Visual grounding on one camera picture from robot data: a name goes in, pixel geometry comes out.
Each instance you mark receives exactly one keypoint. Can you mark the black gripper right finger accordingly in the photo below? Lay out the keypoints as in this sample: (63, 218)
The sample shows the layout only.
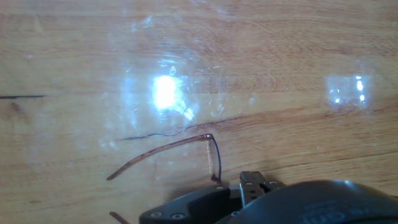
(272, 185)

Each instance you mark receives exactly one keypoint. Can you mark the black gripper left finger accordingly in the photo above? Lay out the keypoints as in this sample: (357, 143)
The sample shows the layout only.
(192, 205)

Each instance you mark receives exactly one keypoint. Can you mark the brown thin-framed glasses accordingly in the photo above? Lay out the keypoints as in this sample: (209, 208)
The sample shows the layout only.
(161, 149)

